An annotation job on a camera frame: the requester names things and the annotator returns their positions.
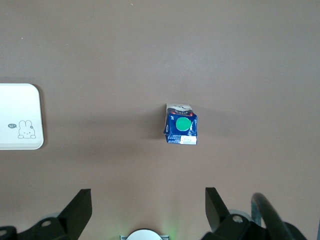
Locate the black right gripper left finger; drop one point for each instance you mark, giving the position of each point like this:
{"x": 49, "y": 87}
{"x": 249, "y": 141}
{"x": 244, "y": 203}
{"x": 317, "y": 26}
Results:
{"x": 62, "y": 227}

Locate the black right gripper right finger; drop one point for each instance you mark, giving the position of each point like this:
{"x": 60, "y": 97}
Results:
{"x": 230, "y": 230}

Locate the blue milk carton green cap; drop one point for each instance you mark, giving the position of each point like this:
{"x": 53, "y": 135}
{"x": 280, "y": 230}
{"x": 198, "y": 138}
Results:
{"x": 182, "y": 125}

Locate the cream rabbit print tray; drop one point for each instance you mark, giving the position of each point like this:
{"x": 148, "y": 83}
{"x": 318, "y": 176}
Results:
{"x": 17, "y": 110}

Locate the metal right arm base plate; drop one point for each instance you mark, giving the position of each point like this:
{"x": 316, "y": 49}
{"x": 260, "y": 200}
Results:
{"x": 123, "y": 237}

